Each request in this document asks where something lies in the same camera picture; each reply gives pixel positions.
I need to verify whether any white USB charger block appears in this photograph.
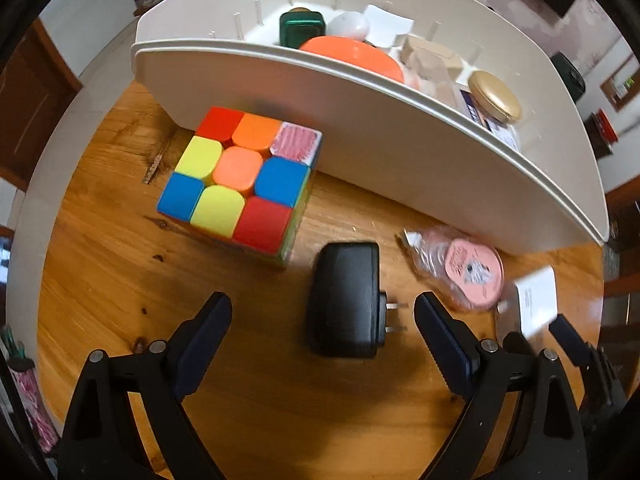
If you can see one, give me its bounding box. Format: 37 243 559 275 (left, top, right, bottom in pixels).
495 266 558 351

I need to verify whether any pink correction tape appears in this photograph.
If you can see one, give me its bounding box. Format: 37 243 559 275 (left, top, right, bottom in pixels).
399 226 504 311

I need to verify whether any black power adapter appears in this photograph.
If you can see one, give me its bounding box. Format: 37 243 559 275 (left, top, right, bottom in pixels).
305 242 407 359

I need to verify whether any multicolour puzzle cube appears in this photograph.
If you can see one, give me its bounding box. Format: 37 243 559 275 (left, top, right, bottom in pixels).
156 106 322 264

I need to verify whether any gold round compact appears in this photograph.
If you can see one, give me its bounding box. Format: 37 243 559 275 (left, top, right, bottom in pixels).
468 70 523 124

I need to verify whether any labelled clear plastic box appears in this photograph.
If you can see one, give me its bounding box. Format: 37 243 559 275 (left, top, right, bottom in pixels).
458 88 521 152

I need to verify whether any clear plastic card box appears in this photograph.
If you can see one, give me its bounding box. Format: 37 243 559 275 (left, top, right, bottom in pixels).
401 51 461 110

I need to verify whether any beige wooden piece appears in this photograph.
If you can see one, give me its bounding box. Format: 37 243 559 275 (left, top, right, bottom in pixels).
399 35 463 80

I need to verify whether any orange round case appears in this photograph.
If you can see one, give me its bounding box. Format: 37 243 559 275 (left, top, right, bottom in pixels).
299 36 405 84

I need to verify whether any white gua sha board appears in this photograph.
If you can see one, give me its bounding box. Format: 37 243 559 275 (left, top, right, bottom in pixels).
363 4 414 50

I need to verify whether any green square perfume bottle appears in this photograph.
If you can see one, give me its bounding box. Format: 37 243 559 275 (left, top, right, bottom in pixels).
279 6 326 49

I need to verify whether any black speaker box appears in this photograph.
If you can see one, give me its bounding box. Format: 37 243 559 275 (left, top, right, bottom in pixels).
550 52 586 103

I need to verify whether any white plastic storage bin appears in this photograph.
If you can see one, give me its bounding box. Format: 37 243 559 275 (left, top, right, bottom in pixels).
131 0 610 255

